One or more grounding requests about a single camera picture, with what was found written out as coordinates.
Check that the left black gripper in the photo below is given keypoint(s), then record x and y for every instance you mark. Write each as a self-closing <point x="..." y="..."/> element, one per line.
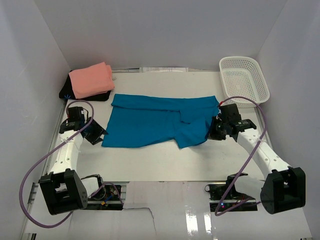
<point x="98" y="131"/>

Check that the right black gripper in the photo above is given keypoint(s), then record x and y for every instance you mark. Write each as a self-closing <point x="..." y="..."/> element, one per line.
<point x="212" y="134"/>

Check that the blue t shirt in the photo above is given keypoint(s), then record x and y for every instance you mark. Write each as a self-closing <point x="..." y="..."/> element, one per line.
<point x="138" y="121"/>

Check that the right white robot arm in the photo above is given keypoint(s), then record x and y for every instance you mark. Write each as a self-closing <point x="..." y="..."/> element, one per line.
<point x="283" y="187"/>

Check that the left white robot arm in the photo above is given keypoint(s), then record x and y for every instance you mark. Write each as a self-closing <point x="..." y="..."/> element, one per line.
<point x="63" y="190"/>

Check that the folded pink t shirt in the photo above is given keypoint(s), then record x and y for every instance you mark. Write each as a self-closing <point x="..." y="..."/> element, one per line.
<point x="91" y="81"/>

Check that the white plastic basket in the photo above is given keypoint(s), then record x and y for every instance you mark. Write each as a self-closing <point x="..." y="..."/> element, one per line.
<point x="241" y="77"/>

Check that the white paper label strip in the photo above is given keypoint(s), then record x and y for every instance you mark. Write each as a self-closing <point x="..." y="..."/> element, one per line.
<point x="163" y="69"/>

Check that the white cardboard front cover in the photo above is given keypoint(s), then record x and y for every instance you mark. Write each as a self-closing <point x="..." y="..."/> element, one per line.
<point x="168" y="211"/>

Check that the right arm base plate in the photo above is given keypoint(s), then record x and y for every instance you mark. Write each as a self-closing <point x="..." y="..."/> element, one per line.
<point x="216" y="191"/>

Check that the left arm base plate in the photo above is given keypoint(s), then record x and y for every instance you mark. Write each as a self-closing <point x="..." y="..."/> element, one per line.
<point x="108" y="198"/>

